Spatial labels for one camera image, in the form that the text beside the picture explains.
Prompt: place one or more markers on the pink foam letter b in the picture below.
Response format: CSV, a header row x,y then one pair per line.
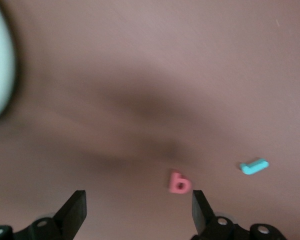
x,y
176,182

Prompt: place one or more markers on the brown table cover sheet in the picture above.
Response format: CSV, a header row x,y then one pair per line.
x,y
215,75

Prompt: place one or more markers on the teal foam letter r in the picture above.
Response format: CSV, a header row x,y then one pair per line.
x,y
252,168

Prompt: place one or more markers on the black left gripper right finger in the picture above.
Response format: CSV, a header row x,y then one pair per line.
x,y
202,215

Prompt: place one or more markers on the green plate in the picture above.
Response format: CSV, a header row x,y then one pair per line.
x,y
0,62

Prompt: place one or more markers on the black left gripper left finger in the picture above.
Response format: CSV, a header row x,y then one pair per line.
x,y
70,215

